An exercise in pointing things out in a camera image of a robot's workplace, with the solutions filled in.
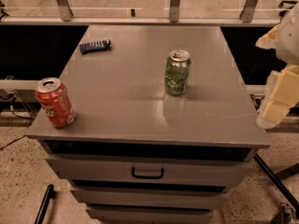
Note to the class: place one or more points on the black stand leg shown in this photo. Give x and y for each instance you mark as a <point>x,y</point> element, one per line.
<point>276,181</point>

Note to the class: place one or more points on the dark blue rxbar wrapper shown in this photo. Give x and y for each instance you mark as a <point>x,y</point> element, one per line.
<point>97,46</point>

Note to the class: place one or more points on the red coke can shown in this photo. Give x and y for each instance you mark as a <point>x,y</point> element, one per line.
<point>52,94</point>

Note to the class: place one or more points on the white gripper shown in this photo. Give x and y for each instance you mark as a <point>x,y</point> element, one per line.
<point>290,41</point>

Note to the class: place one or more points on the black drawer handle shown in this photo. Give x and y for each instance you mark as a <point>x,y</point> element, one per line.
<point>147,174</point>

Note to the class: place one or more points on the grey drawer cabinet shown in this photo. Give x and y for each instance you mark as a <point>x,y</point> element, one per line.
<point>204,138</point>

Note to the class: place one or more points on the green soda can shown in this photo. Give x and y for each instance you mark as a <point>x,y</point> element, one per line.
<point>177,72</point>

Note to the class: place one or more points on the black bar on floor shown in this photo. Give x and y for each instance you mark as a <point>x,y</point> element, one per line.
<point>48,196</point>

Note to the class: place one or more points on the metal railing frame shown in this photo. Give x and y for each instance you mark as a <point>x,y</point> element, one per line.
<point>220,12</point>

